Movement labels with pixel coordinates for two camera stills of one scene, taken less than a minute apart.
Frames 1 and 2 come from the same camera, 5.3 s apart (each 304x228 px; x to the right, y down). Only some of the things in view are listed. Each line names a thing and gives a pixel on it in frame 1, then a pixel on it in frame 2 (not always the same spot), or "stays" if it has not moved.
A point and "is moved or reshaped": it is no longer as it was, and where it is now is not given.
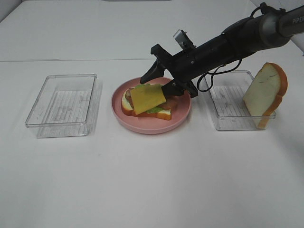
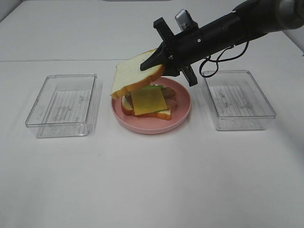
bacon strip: (169, 104) is moved or reshaped
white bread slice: (165, 114) stays
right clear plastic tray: (226, 100) stays
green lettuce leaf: (155, 109) -> (154, 86)
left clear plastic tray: (62, 107) stays
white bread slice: (266, 91) -> (128, 75)
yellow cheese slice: (147, 97) stays
